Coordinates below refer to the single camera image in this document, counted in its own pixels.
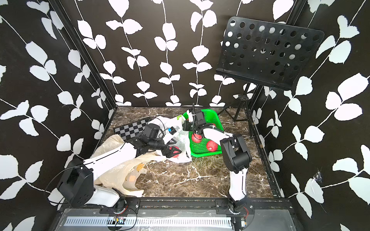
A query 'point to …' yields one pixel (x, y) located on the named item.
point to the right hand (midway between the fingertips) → (181, 122)
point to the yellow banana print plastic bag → (123, 175)
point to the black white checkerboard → (129, 131)
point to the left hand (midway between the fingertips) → (178, 144)
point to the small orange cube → (132, 178)
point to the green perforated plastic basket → (200, 149)
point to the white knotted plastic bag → (181, 139)
